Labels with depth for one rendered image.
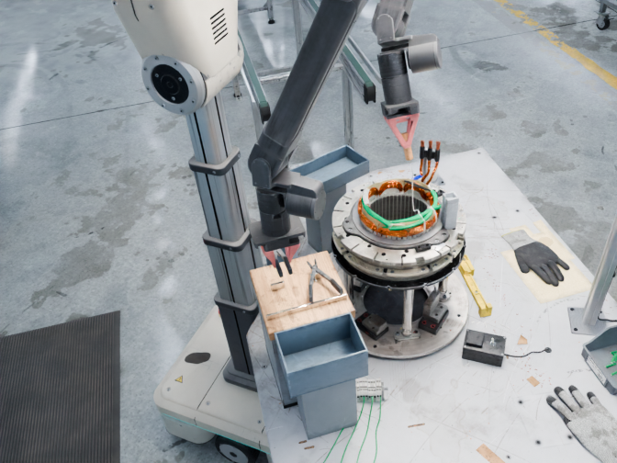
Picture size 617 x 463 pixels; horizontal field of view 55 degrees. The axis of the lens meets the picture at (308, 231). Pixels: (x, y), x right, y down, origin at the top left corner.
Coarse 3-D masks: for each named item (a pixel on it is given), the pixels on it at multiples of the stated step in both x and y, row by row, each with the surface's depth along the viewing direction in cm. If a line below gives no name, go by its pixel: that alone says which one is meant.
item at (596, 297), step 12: (612, 228) 135; (612, 240) 135; (612, 252) 137; (600, 264) 142; (612, 264) 139; (600, 276) 142; (600, 288) 146; (588, 300) 151; (600, 300) 147; (588, 312) 151
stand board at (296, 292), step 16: (304, 256) 141; (320, 256) 140; (256, 272) 138; (272, 272) 138; (304, 272) 137; (336, 272) 136; (256, 288) 134; (288, 288) 133; (304, 288) 133; (320, 288) 132; (272, 304) 130; (288, 304) 130; (336, 304) 129; (352, 304) 128; (272, 320) 127; (288, 320) 126; (304, 320) 126; (272, 336) 125
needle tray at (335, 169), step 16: (320, 160) 172; (336, 160) 176; (352, 160) 176; (368, 160) 168; (320, 176) 171; (336, 176) 164; (352, 176) 168; (336, 192) 170; (320, 224) 173; (320, 240) 177
